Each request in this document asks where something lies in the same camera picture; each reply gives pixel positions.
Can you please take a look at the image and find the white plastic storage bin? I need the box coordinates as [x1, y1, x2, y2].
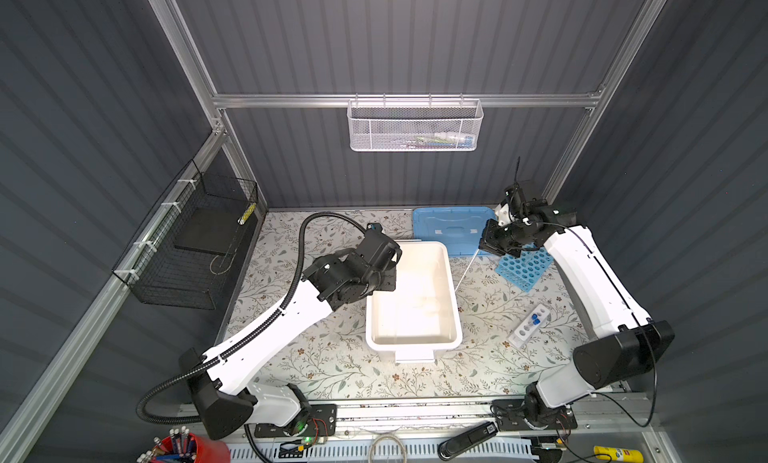
[365, 241, 463, 364]

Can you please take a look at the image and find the white small tube rack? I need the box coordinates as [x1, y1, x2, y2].
[509, 304, 551, 348]

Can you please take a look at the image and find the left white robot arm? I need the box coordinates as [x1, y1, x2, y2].
[135, 211, 402, 440]

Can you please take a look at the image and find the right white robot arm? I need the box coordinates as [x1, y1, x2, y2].
[478, 182, 675, 429]

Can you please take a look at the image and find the blue test tube rack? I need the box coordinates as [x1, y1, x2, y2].
[495, 245, 554, 292]

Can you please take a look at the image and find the blue plastic bin lid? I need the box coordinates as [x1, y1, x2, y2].
[412, 206, 496, 258]

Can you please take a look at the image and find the yellow brush in basket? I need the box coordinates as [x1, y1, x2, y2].
[238, 203, 258, 225]

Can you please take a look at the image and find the black handheld device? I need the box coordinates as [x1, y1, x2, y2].
[437, 421, 499, 461]

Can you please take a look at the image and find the yellow bottle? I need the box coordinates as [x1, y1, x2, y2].
[593, 446, 645, 463]

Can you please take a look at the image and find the red pen cup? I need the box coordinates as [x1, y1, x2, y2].
[136, 433, 231, 463]

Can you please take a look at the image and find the white wire wall basket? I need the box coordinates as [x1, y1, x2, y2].
[346, 97, 484, 152]

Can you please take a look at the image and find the coiled beige cable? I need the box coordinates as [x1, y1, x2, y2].
[367, 432, 409, 463]

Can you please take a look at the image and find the black wire wall basket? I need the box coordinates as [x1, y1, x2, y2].
[113, 162, 259, 310]

